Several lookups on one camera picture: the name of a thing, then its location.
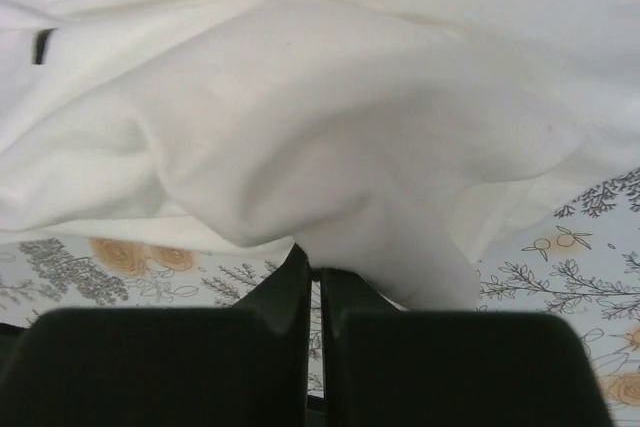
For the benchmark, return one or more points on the white t shirt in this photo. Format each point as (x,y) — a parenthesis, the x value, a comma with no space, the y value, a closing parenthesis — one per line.
(393,138)

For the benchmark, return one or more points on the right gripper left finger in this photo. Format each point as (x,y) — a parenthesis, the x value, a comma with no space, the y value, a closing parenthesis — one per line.
(243,365)

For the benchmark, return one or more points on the floral table cloth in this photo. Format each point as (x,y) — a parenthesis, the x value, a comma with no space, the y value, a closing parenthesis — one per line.
(581,263)

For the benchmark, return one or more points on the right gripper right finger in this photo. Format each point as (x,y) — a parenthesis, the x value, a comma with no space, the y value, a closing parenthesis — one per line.
(388,367)

